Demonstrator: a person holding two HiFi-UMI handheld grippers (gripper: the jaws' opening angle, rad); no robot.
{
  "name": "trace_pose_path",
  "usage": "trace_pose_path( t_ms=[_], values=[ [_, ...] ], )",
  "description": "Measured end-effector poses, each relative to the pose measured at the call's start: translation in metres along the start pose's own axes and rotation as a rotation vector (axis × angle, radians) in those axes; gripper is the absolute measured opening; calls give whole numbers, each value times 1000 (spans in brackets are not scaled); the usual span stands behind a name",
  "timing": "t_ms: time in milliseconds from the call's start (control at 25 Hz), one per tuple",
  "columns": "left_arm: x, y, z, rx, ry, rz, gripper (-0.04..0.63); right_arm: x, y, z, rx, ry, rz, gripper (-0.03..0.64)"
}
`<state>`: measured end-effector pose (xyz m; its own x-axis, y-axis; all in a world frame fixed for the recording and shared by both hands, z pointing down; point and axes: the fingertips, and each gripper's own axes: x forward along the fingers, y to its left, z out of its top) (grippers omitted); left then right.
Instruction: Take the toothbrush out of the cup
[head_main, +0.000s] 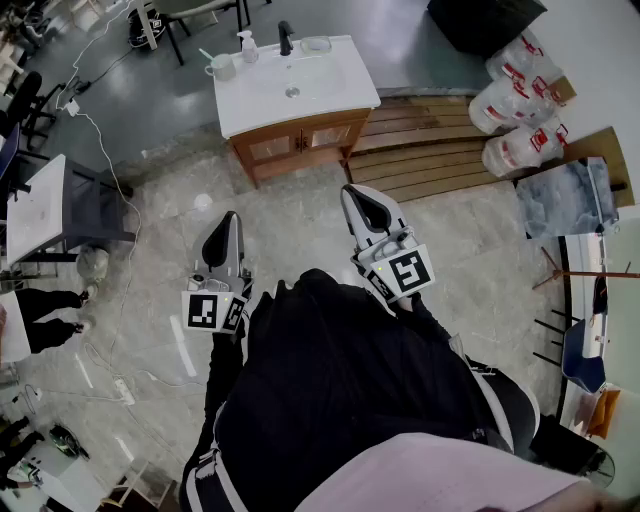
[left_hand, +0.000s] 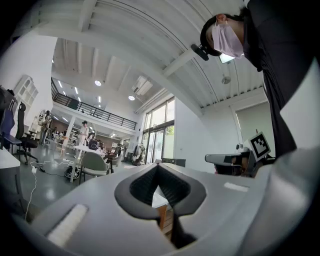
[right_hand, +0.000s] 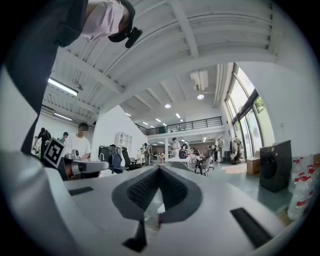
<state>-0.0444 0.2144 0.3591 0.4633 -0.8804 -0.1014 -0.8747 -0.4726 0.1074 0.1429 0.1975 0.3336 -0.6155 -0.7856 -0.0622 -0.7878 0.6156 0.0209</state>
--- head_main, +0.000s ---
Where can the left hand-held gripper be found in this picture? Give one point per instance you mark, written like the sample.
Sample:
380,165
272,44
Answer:
201,311

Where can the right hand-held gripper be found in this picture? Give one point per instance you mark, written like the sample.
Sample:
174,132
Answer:
407,272

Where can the pale ceramic cup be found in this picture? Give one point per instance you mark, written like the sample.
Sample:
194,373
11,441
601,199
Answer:
224,67

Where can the pale green plastic piece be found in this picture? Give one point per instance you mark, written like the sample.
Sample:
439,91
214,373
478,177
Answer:
206,54

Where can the person's left forearm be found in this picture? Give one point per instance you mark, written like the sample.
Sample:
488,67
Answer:
222,380

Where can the person's right forearm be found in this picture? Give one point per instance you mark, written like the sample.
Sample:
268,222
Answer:
450,345

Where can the wooden slatted platform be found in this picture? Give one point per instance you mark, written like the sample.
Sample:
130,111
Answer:
425,150

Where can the wooden vanity cabinet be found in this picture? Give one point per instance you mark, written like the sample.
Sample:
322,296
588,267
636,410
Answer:
295,150

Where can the grey round bag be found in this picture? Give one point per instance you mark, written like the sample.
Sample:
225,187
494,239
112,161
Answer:
92,263

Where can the dark grey cabinet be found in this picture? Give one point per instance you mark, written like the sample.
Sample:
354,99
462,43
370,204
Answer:
95,210

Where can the white ceramic sink basin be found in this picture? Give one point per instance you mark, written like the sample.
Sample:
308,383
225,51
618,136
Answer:
260,100

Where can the white power strip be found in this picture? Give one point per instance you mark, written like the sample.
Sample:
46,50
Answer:
125,392

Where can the person's black clothing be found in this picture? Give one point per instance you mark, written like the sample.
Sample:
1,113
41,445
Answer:
340,380

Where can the clear soap dish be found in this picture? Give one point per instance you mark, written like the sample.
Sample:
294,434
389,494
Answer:
316,45

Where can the grey marble slab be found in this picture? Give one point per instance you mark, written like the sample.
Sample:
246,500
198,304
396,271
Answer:
565,200

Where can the black faucet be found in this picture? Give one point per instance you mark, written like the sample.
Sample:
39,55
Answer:
285,37

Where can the clear soap pump bottle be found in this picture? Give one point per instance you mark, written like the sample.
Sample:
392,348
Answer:
249,50

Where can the white power adapter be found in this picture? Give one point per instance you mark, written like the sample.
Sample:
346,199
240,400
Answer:
72,107

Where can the black box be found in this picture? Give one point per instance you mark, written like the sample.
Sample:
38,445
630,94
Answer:
485,22

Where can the wooden coat rack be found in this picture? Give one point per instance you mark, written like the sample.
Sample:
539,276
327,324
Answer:
590,274

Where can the black legged chair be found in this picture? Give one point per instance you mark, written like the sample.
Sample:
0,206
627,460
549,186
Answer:
200,15

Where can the brown cardboard sheet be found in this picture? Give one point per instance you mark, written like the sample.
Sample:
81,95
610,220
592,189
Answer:
607,145

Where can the black office chair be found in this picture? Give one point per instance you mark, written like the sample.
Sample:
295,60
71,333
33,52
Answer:
25,100

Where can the wooden stool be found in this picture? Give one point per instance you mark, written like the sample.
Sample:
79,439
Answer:
135,490

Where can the blue plastic chair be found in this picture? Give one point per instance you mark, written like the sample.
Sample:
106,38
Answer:
582,365

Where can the person's pink top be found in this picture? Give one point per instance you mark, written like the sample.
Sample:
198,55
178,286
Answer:
440,480

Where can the orange envelope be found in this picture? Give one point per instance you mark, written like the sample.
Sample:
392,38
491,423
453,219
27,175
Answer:
604,412

